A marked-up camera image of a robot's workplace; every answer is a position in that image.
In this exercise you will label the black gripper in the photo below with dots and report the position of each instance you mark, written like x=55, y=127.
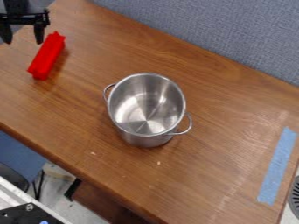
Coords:
x=21, y=12

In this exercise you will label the stainless steel pot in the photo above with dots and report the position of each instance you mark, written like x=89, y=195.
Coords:
x=147, y=109

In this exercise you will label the red rectangular block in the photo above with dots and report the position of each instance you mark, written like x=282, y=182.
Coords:
x=47, y=55

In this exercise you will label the black round chair base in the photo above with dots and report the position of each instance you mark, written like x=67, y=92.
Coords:
x=13, y=177

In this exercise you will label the black device bottom left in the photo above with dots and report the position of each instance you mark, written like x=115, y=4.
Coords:
x=27, y=214

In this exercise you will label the blue tape strip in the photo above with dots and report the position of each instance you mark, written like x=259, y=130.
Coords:
x=276, y=167

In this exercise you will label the dark fan grille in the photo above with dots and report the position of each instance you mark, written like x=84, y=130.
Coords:
x=294, y=197

